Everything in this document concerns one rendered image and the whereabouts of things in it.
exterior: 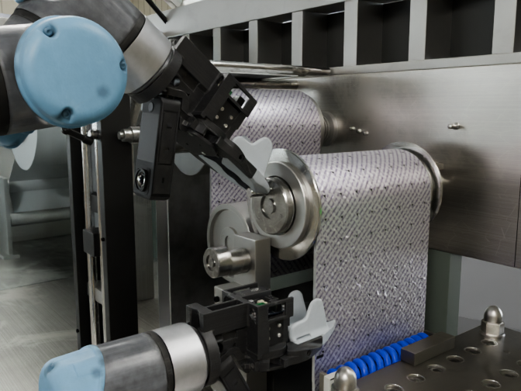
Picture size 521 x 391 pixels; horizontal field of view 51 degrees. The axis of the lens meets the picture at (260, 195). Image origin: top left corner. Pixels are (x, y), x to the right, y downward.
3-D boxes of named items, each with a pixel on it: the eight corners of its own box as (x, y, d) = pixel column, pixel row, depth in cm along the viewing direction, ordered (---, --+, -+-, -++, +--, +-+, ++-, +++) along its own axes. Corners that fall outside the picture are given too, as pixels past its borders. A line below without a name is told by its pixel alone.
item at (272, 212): (254, 235, 74) (247, 180, 74) (266, 233, 75) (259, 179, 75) (290, 234, 68) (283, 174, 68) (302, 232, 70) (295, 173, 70)
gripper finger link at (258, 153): (300, 163, 69) (252, 116, 64) (277, 202, 68) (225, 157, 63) (284, 161, 72) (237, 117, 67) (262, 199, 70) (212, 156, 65)
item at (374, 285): (312, 381, 72) (313, 243, 69) (421, 336, 86) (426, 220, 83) (314, 382, 72) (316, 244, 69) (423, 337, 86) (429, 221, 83)
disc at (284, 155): (248, 250, 79) (245, 147, 77) (250, 249, 80) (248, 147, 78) (319, 270, 68) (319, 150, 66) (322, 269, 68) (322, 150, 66)
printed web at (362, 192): (171, 361, 104) (163, 88, 96) (268, 330, 118) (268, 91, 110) (313, 465, 73) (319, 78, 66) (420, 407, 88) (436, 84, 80)
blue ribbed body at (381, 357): (319, 391, 72) (320, 366, 72) (419, 347, 85) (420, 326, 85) (339, 402, 69) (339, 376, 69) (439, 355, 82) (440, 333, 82)
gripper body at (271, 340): (300, 296, 63) (212, 321, 56) (299, 367, 64) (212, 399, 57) (259, 280, 69) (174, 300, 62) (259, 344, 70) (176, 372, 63)
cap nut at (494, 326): (474, 332, 86) (476, 305, 85) (487, 326, 88) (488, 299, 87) (497, 340, 83) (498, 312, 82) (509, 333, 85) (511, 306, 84)
